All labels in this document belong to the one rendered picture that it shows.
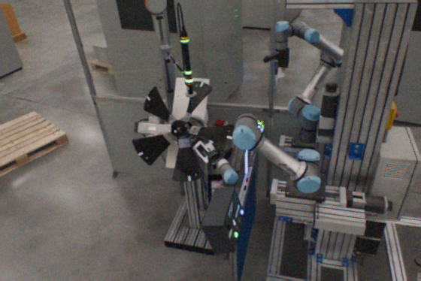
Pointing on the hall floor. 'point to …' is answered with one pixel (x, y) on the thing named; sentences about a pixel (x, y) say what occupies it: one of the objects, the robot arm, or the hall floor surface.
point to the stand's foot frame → (191, 243)
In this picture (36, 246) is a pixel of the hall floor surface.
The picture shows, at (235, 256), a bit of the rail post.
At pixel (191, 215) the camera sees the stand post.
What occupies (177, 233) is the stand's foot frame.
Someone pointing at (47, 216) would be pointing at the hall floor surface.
